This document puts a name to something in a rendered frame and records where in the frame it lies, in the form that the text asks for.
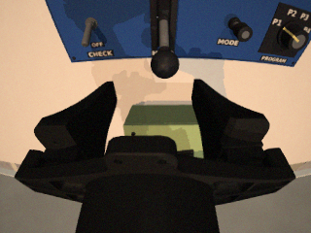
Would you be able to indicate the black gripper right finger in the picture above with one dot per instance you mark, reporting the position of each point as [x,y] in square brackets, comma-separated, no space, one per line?
[228,131]

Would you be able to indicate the blue control console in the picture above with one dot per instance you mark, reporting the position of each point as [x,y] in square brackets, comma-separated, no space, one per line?
[121,29]

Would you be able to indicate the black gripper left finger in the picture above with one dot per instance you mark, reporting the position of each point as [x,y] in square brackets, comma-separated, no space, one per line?
[79,131]

